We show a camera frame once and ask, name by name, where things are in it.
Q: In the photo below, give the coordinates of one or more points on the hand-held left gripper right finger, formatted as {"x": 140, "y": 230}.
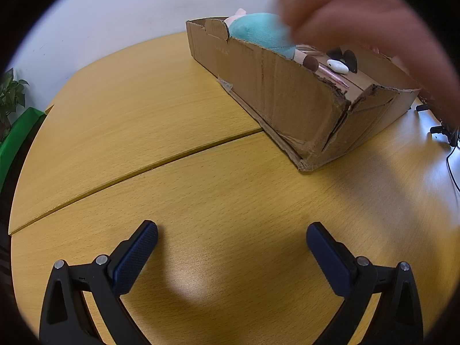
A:
{"x": 330, "y": 262}

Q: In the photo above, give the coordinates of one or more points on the brown cardboard box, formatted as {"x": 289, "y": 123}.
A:
{"x": 287, "y": 93}

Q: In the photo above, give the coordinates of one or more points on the teal pink green plush toy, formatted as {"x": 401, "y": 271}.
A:
{"x": 258, "y": 30}

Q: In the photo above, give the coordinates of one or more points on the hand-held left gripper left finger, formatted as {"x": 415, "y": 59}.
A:
{"x": 133, "y": 258}

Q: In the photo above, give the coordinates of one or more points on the white earbuds case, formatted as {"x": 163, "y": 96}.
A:
{"x": 337, "y": 65}

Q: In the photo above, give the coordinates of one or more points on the person's right forearm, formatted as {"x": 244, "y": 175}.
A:
{"x": 435, "y": 54}

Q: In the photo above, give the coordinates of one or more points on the pink makeup brush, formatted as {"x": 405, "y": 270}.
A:
{"x": 323, "y": 70}

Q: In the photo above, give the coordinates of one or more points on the green panel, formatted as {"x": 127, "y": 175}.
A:
{"x": 21, "y": 129}

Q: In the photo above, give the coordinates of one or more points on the green potted plant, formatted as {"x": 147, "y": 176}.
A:
{"x": 10, "y": 93}

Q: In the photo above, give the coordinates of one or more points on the person's right hand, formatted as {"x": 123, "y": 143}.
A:
{"x": 352, "y": 7}

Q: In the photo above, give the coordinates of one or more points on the black sunglasses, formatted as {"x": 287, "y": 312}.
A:
{"x": 350, "y": 59}

